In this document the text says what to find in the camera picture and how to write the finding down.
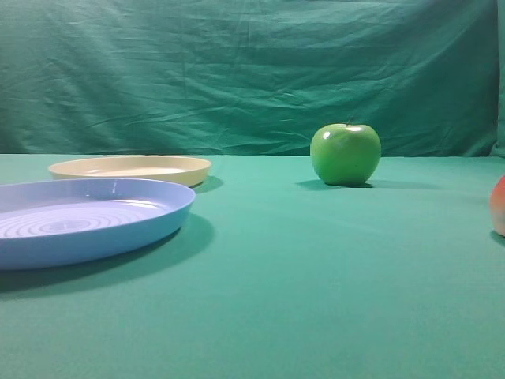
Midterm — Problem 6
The blue plastic plate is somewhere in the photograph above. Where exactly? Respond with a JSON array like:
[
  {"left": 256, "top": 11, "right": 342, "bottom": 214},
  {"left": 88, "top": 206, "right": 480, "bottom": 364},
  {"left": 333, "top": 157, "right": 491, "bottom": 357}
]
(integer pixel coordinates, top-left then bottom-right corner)
[{"left": 1, "top": 178, "right": 196, "bottom": 270}]

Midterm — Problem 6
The red yellow round bread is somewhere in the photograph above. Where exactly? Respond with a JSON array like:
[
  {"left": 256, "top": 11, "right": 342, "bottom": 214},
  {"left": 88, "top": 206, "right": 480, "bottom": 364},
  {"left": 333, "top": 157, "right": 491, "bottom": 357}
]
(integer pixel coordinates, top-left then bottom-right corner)
[{"left": 489, "top": 176, "right": 505, "bottom": 237}]

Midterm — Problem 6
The green table cloth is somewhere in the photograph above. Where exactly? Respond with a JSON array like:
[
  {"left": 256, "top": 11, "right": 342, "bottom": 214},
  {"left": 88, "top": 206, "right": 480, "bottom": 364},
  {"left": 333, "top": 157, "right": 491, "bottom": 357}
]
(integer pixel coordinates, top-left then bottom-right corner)
[{"left": 1, "top": 156, "right": 504, "bottom": 378}]

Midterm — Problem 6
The green backdrop cloth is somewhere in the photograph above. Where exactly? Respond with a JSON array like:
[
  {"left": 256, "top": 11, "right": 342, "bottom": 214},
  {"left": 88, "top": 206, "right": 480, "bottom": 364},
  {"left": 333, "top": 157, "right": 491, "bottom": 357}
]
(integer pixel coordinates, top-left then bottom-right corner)
[{"left": 1, "top": 1, "right": 504, "bottom": 156}]

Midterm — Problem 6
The green apple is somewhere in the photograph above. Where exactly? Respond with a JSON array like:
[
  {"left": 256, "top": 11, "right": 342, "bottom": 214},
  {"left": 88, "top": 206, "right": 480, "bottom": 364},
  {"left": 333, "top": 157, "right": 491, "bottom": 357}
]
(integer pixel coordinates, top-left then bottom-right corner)
[{"left": 309, "top": 123, "right": 382, "bottom": 186}]

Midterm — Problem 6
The yellow plastic plate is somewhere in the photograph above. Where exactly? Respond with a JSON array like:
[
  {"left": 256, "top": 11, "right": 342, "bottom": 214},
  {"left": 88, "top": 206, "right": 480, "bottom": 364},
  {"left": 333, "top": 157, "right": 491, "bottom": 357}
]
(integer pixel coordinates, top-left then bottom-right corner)
[{"left": 48, "top": 155, "right": 211, "bottom": 187}]

